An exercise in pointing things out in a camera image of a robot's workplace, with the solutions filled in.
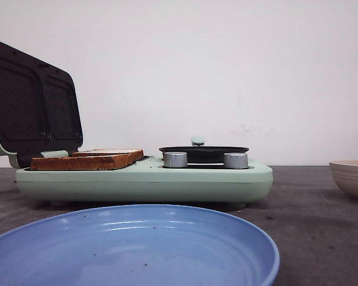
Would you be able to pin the white bread slice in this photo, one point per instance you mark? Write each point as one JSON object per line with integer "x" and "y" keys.
{"x": 135, "y": 153}
{"x": 82, "y": 163}

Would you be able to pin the left silver control knob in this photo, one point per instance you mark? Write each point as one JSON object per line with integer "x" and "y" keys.
{"x": 175, "y": 160}

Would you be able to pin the mint green breakfast maker base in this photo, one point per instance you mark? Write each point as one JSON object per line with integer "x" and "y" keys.
{"x": 147, "y": 180}

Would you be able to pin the blue round plate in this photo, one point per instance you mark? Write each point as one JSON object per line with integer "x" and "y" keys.
{"x": 139, "y": 245}

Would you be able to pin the black round frying pan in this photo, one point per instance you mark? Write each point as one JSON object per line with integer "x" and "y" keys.
{"x": 205, "y": 154}

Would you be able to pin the breakfast maker hinged lid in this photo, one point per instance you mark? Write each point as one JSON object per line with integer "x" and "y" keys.
{"x": 39, "y": 114}

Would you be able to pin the silver control knob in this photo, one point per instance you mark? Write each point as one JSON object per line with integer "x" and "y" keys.
{"x": 235, "y": 161}
{"x": 175, "y": 160}

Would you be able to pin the beige ribbed bowl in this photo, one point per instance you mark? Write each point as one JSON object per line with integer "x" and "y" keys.
{"x": 345, "y": 175}

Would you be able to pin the right silver control knob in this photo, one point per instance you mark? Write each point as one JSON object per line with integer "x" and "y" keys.
{"x": 235, "y": 161}

